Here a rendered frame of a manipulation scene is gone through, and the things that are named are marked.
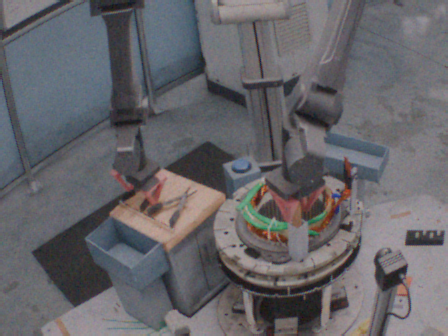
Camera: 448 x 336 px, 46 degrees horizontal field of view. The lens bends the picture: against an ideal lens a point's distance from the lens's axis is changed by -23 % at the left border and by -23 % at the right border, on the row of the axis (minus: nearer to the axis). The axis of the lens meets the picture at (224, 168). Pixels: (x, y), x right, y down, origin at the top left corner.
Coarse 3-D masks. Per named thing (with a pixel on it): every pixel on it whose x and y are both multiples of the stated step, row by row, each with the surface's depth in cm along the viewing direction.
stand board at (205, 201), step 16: (176, 176) 157; (176, 192) 152; (208, 192) 150; (176, 208) 147; (192, 208) 146; (208, 208) 146; (144, 224) 144; (176, 224) 143; (192, 224) 143; (160, 240) 139; (176, 240) 140
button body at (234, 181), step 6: (234, 162) 164; (252, 162) 163; (228, 168) 162; (252, 168) 161; (258, 168) 160; (228, 174) 161; (234, 174) 160; (240, 174) 160; (246, 174) 159; (252, 174) 160; (258, 174) 160; (228, 180) 163; (234, 180) 159; (240, 180) 159; (246, 180) 160; (252, 180) 160; (228, 186) 165; (234, 186) 160; (240, 186) 160; (228, 192) 167; (234, 192) 161; (228, 198) 169
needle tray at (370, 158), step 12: (336, 132) 163; (336, 144) 165; (348, 144) 163; (360, 144) 160; (372, 144) 158; (336, 156) 162; (348, 156) 161; (360, 156) 160; (372, 156) 159; (384, 156) 152; (336, 168) 156; (360, 168) 151; (372, 168) 149; (384, 168) 154; (360, 180) 160; (372, 180) 151; (360, 192) 163; (360, 228) 173
